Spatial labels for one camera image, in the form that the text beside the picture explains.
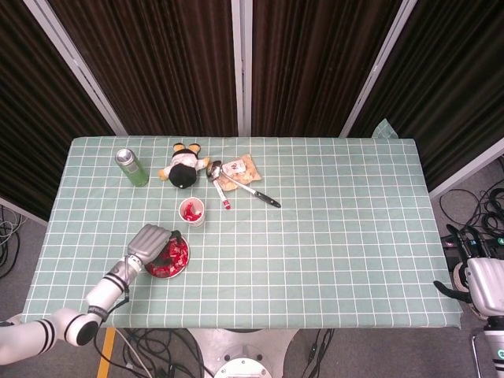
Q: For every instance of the white paper cup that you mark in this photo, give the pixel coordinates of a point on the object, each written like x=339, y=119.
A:
x=199, y=224

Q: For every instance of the white partition rail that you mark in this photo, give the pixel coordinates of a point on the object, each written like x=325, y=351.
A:
x=23, y=210
x=464, y=171

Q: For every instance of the white partition post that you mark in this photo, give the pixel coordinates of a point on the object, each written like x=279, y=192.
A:
x=241, y=67
x=379, y=67
x=77, y=67

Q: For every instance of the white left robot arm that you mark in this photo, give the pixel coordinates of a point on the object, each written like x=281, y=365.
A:
x=106, y=289

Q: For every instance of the dark brown curtain panel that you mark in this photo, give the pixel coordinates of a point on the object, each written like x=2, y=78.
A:
x=453, y=98
x=315, y=71
x=31, y=118
x=157, y=71

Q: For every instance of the black white plush penguin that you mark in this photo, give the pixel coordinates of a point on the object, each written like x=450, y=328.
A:
x=183, y=173

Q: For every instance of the green checked tablecloth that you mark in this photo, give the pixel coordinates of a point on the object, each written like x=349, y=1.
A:
x=315, y=256

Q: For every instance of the red white marker pen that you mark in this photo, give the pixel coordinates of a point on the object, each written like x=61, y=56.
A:
x=224, y=195

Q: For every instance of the yellow floor tape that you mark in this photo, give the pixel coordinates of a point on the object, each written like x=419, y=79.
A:
x=106, y=354

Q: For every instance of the round steel plate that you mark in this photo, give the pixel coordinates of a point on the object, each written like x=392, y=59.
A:
x=169, y=276

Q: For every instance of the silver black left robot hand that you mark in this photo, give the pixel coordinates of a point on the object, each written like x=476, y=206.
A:
x=147, y=244

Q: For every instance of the green drink can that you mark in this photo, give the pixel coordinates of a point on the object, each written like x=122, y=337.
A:
x=136, y=175

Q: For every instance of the black power strip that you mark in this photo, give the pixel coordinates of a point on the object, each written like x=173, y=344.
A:
x=449, y=243

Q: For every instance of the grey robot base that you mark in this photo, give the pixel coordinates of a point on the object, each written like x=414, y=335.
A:
x=240, y=346

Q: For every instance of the clear snack bag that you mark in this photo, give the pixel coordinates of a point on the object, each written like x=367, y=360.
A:
x=246, y=173

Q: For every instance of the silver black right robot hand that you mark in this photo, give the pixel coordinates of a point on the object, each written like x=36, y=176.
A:
x=486, y=283

